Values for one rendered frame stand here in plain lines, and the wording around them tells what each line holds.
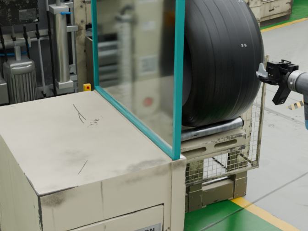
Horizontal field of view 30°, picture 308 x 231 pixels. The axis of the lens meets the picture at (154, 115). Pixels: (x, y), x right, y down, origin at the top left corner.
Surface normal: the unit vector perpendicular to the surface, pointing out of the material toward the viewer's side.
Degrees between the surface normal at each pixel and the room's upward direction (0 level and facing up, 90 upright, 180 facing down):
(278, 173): 0
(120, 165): 0
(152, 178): 90
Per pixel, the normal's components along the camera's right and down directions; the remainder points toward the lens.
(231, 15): 0.31, -0.43
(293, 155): 0.00, -0.91
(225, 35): 0.39, -0.18
